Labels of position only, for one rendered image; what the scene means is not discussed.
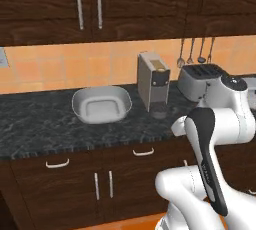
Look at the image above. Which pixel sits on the silver toaster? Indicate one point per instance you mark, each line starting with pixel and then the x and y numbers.
pixel 195 79

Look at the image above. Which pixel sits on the hanging metal fork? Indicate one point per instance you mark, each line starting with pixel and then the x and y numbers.
pixel 210 52

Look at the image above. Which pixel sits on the hanging metal spoon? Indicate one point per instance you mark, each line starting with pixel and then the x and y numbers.
pixel 190 59

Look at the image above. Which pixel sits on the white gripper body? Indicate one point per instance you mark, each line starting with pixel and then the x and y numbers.
pixel 178 126

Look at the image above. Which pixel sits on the dark wood wall cupboard door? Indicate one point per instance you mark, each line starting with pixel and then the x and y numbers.
pixel 140 4
pixel 40 4
pixel 226 4

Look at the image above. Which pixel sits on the dark wood base cupboard door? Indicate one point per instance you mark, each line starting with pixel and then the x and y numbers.
pixel 133 190
pixel 63 197

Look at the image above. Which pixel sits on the dark wood drawer front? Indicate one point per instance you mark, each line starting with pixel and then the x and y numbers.
pixel 120 155
pixel 80 163

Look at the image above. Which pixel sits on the grey coffee machine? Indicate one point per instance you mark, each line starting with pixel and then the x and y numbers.
pixel 151 77

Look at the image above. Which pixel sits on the white wall socket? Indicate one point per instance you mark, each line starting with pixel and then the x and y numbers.
pixel 2 58

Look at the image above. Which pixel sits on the white plastic tupperware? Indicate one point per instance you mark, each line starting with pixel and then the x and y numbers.
pixel 101 105

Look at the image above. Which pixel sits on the hanging metal whisk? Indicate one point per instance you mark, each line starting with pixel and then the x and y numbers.
pixel 181 61

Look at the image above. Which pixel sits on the hanging metal ladle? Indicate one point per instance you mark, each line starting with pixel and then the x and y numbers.
pixel 201 58

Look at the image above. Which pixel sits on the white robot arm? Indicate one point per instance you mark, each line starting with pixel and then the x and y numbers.
pixel 233 120

